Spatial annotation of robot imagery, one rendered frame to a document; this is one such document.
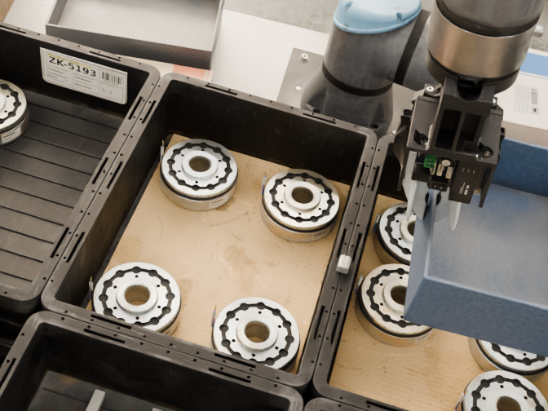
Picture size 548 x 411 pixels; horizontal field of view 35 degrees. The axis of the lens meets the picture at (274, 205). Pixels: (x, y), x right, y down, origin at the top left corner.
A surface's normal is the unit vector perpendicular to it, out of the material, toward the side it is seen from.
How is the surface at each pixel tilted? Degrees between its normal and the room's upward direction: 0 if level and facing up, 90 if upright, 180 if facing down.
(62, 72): 90
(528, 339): 90
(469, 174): 90
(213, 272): 0
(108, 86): 90
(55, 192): 0
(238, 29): 0
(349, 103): 69
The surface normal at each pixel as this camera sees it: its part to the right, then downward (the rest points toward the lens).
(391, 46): -0.25, 0.30
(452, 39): -0.69, 0.52
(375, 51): -0.29, 0.56
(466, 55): -0.44, 0.67
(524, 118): 0.13, -0.63
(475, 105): -0.23, 0.73
